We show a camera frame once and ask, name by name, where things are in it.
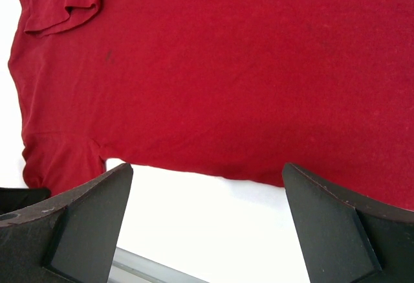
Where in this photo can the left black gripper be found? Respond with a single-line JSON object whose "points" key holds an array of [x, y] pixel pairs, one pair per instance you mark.
{"points": [[18, 198]]}

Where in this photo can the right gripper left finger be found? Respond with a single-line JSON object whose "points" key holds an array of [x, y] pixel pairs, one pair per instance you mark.
{"points": [[70, 237]]}

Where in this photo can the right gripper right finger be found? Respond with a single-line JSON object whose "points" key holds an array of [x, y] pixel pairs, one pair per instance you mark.
{"points": [[345, 236]]}

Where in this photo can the red t-shirt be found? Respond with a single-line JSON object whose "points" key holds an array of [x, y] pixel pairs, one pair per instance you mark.
{"points": [[230, 88]]}

